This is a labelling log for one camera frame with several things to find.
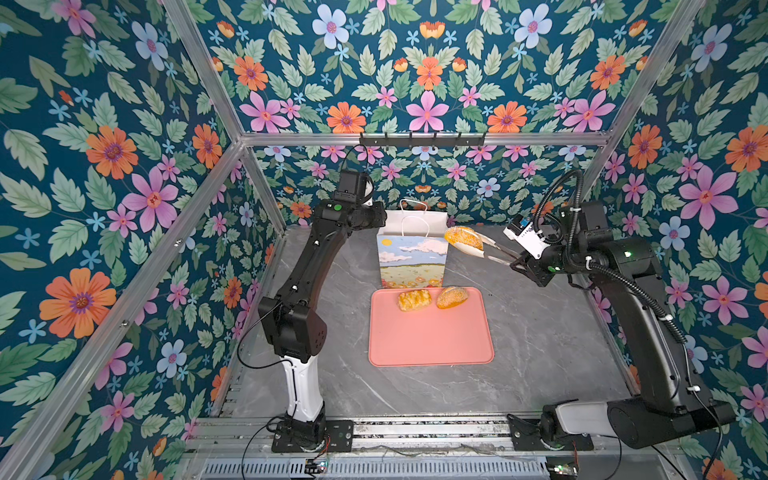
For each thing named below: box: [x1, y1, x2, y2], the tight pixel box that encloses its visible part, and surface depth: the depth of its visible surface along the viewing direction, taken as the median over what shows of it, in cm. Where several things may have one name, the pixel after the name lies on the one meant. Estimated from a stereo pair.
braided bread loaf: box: [397, 289, 432, 311], surface depth 96 cm
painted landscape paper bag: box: [377, 199, 448, 289], surface depth 91 cm
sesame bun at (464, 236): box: [444, 226, 483, 250], surface depth 77 cm
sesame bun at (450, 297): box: [436, 286, 468, 309], surface depth 97 cm
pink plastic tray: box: [368, 287, 495, 367], surface depth 93 cm
